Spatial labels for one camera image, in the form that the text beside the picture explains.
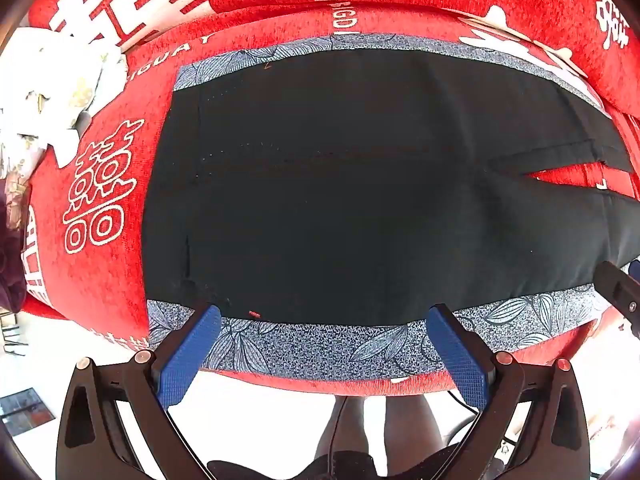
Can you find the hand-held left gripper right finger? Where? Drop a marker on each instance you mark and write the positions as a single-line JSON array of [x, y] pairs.
[[462, 355]]

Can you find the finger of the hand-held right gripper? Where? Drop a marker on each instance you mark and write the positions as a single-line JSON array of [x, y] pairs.
[[620, 292]]

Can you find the dark purple cloth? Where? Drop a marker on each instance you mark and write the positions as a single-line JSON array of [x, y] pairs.
[[10, 260]]

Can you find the white floral cloth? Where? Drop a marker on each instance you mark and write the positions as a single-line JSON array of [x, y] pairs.
[[55, 85]]

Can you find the person's right leg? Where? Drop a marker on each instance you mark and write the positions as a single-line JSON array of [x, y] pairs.
[[412, 425]]

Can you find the dark glass panel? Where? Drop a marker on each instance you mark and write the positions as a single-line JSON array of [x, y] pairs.
[[25, 410]]

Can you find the black pants grey floral trim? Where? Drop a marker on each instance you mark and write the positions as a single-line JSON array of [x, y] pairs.
[[350, 185]]

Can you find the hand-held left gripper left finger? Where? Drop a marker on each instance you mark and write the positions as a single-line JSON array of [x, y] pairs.
[[187, 355]]

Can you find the red printed blanket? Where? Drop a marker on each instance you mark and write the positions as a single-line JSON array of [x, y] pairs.
[[115, 280]]

